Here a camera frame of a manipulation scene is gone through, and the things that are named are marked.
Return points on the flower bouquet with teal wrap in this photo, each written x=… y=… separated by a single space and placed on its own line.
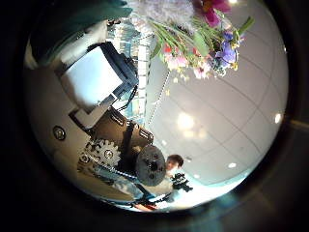
x=199 y=48

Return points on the person in patterned black shirt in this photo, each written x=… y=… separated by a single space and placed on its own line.
x=177 y=175

